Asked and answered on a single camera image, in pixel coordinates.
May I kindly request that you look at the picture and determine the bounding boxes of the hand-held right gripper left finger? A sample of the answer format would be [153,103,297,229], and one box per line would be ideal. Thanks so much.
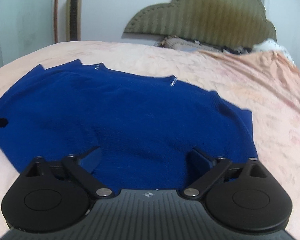
[25,146,115,200]

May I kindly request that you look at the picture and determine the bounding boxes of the white wardrobe with flower stickers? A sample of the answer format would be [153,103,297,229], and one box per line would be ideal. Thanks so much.
[0,0,59,67]

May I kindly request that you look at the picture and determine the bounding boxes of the brown pillow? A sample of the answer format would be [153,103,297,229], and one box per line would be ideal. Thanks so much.
[155,36,224,52]

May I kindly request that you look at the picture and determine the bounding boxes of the green padded headboard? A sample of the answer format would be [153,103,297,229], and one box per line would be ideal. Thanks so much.
[123,0,277,46]

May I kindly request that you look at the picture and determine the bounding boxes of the blue beaded sweater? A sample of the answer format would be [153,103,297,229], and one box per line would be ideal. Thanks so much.
[0,59,258,193]

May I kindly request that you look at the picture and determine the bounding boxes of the pink bed sheet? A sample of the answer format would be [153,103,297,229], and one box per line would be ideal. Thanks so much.
[0,40,300,240]

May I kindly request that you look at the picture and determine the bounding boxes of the gold tower fan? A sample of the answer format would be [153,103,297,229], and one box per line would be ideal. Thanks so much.
[66,0,82,42]

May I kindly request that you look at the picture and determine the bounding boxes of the white cloth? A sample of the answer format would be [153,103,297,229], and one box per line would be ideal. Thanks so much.
[253,38,294,63]

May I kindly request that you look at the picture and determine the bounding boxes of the peach blanket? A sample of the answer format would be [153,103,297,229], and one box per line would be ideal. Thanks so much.
[197,49,300,175]

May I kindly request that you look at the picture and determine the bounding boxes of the black clothes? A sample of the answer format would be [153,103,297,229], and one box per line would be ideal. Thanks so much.
[222,45,253,55]

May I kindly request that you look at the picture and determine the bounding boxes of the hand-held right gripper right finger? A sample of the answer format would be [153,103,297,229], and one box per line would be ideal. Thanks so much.
[179,148,272,200]

